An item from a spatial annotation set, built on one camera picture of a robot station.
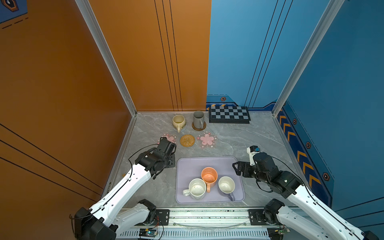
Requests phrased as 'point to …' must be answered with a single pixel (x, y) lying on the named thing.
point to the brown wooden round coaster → (199, 129)
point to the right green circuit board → (283, 230)
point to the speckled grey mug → (198, 119)
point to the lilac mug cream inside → (226, 185)
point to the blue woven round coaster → (175, 129)
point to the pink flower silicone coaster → (207, 140)
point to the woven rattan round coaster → (187, 140)
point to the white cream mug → (197, 189)
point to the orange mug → (210, 176)
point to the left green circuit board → (147, 232)
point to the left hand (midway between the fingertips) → (171, 157)
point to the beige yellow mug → (179, 122)
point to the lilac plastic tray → (190, 168)
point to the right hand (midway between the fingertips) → (238, 165)
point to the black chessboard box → (231, 114)
